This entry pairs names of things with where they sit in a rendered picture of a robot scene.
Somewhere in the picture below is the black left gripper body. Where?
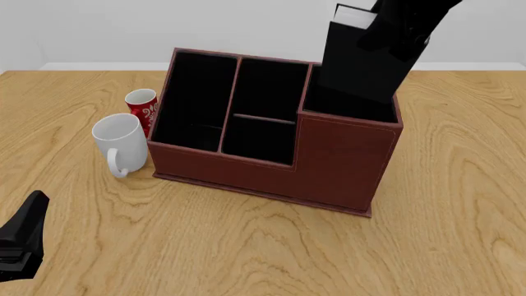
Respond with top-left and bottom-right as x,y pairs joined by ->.
0,239 -> 44,283

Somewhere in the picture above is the red mug with white pattern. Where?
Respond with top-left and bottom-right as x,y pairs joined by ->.
124,88 -> 159,138

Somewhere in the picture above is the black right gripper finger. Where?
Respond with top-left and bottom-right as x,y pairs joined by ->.
356,12 -> 396,52

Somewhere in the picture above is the red-brown desk caddy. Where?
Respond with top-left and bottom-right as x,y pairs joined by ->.
146,47 -> 405,219

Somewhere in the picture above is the black book with white pages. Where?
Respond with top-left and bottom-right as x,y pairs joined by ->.
319,2 -> 431,106

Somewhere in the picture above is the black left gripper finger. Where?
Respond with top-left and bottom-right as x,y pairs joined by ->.
0,190 -> 51,252

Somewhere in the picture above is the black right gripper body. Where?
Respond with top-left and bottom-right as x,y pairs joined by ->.
371,0 -> 464,62

